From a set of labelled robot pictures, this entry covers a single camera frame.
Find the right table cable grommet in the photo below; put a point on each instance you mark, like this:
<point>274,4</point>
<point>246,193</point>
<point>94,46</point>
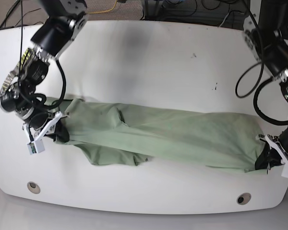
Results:
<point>244,198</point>

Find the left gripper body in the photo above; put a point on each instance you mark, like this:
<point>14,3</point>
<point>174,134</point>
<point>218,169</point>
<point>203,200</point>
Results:
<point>261,138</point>

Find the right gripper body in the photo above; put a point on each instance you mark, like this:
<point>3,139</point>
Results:
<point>37,124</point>

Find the green polo t-shirt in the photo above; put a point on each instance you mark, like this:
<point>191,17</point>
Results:
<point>130,134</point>

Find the left table cable grommet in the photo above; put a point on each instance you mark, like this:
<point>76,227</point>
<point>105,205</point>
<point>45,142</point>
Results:
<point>33,188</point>

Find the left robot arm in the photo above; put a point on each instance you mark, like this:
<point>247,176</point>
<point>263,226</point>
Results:
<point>265,34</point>

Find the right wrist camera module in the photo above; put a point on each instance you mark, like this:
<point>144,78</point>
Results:
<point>36,147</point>

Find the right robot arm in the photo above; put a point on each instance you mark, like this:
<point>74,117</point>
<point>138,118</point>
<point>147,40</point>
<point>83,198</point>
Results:
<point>66,18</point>

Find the table cable grommet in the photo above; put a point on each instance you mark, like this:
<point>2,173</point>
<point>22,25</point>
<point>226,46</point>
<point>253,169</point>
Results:
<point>33,188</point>
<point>244,198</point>

